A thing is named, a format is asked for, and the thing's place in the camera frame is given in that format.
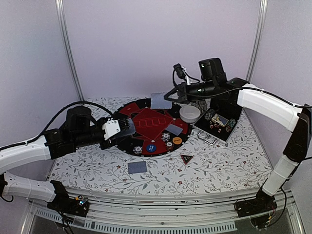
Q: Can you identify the dealt playing card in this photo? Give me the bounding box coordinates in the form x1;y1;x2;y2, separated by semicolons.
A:
128;161;147;174
151;93;172;110
165;124;183;136

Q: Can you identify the blue ten poker chip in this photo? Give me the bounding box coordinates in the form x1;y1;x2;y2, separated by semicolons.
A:
133;146;143;156

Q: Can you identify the blue small blind button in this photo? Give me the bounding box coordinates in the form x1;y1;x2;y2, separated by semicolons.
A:
146;144;156;153

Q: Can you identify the orange big blind button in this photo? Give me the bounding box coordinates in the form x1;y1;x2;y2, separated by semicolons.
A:
172;137;183;145

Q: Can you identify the red hundred poker chip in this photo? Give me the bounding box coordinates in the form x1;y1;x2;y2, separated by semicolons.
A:
166;142;174;150

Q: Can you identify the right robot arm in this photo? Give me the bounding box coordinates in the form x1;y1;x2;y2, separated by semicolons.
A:
164;58;312;213

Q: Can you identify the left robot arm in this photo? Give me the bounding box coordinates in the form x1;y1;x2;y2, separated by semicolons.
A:
0;106;135;212

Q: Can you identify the grey striped ceramic mug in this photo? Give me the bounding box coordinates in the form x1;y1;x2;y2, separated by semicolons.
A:
191;100;208;113

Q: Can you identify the white ceramic bowl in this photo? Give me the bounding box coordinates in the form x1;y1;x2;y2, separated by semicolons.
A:
179;105;201;124

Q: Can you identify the poker chip stack left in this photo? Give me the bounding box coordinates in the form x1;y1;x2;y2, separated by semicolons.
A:
204;109;216;121

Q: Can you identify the poker chip stack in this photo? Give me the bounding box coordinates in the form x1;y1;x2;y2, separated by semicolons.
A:
225;118;236;132
204;109;216;121

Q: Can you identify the round red black poker mat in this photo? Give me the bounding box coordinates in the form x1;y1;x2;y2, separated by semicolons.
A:
113;98;192;157

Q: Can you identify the aluminium poker chip case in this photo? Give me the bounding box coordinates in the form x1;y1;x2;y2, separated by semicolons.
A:
193;98;242;146

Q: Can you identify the card deck in case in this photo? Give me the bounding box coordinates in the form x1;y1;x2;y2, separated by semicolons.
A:
211;114;229;127

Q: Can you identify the poker chip stack right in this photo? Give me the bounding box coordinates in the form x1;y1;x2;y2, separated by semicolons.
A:
225;118;236;132

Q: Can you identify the black triangular all-in marker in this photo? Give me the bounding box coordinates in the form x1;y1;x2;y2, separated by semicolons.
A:
180;154;194;165

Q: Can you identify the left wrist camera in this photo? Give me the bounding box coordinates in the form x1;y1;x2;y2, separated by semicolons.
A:
101;118;120;140

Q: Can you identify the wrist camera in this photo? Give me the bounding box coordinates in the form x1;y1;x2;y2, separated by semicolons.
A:
173;63;191;85
101;118;120;140

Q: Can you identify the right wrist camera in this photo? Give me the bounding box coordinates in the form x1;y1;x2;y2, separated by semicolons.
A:
173;63;191;85

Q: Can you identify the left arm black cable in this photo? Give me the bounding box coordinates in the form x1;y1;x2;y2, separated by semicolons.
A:
0;101;115;149

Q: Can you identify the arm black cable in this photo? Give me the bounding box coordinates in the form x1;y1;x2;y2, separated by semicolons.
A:
0;101;115;149
185;86;312;161

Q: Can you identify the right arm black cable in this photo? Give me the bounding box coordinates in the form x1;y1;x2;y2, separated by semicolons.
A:
185;86;312;161

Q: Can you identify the aluminium front rail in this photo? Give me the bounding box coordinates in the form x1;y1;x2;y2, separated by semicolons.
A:
21;188;308;234

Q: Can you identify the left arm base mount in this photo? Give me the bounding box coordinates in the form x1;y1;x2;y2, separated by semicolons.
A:
47;180;90;217

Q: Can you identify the right aluminium frame post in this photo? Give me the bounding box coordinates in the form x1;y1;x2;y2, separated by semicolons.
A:
246;0;268;82

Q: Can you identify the aluminium frame post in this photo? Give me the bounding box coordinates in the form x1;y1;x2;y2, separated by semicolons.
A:
246;0;268;82
55;0;85;101

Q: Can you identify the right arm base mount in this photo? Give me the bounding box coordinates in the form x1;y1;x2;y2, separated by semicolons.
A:
234;187;287;231

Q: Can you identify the left aluminium frame post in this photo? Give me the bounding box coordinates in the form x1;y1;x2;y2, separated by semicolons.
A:
55;0;85;101

